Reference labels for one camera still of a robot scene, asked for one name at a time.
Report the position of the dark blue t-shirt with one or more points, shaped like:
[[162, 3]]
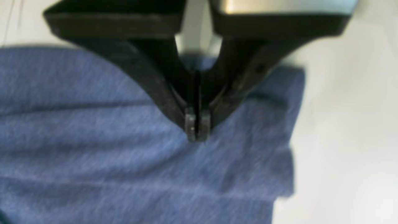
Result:
[[82, 143]]

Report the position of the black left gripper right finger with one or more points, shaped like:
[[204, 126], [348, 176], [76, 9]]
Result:
[[256, 35]]

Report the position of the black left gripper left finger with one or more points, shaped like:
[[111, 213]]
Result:
[[137, 36]]

